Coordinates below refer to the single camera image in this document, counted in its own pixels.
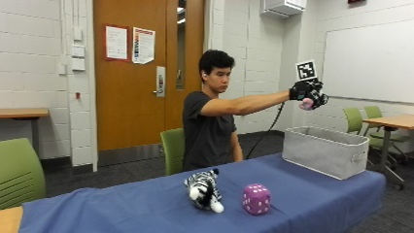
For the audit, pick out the wooden table with grey legs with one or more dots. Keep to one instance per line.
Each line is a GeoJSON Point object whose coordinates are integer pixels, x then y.
{"type": "Point", "coordinates": [22, 113]}
{"type": "Point", "coordinates": [395, 121]}

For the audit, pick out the black t-shirt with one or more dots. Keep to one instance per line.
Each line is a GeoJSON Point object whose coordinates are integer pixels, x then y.
{"type": "Point", "coordinates": [207, 136]}

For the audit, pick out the green chair with slotted back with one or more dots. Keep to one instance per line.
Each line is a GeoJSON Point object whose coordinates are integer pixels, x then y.
{"type": "Point", "coordinates": [19, 174]}

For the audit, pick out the white paper with red border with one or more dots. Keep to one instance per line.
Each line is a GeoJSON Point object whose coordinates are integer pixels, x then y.
{"type": "Point", "coordinates": [116, 42]}

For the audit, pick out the brown wooden door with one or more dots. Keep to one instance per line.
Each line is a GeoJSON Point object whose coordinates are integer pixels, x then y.
{"type": "Point", "coordinates": [130, 106]}

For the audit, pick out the white wall switch box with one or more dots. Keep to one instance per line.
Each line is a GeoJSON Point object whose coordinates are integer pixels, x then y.
{"type": "Point", "coordinates": [78, 34]}
{"type": "Point", "coordinates": [78, 51]}
{"type": "Point", "coordinates": [79, 64]}

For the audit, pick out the metal door kick plate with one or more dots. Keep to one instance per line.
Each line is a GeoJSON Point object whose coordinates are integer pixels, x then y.
{"type": "Point", "coordinates": [130, 155]}

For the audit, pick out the red ceiling sign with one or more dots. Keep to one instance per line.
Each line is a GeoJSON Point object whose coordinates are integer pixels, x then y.
{"type": "Point", "coordinates": [356, 1]}

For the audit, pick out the colourful printed poster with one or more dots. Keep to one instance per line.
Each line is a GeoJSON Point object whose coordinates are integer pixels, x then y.
{"type": "Point", "coordinates": [144, 45]}

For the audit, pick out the white whiteboard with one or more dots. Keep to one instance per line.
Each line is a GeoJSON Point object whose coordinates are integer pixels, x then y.
{"type": "Point", "coordinates": [371, 61]}

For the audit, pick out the small pink soft toy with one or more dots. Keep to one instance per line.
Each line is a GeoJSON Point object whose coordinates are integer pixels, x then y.
{"type": "Point", "coordinates": [307, 104]}

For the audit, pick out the zebra soft toy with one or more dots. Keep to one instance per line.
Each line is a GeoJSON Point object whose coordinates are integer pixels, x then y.
{"type": "Point", "coordinates": [203, 191]}

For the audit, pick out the purple plush die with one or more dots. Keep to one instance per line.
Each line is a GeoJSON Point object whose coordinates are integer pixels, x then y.
{"type": "Point", "coordinates": [256, 200]}

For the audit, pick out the narrow door window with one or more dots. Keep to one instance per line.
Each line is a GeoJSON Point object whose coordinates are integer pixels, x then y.
{"type": "Point", "coordinates": [182, 48]}

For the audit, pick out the white wall air unit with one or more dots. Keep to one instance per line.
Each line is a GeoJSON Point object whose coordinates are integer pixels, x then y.
{"type": "Point", "coordinates": [283, 7]}

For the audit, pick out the small red wall device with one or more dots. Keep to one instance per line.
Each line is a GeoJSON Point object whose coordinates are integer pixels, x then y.
{"type": "Point", "coordinates": [78, 95]}

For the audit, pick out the white cube with black markers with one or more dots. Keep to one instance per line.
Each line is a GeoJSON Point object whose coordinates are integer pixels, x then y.
{"type": "Point", "coordinates": [307, 70]}

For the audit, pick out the blue tablecloth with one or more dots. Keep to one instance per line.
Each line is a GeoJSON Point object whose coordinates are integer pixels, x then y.
{"type": "Point", "coordinates": [151, 207]}

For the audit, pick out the grey fabric storage bin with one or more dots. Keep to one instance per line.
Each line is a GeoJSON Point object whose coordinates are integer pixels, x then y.
{"type": "Point", "coordinates": [324, 155]}

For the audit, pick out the the person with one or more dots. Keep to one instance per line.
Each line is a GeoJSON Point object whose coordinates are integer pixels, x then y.
{"type": "Point", "coordinates": [216, 77]}

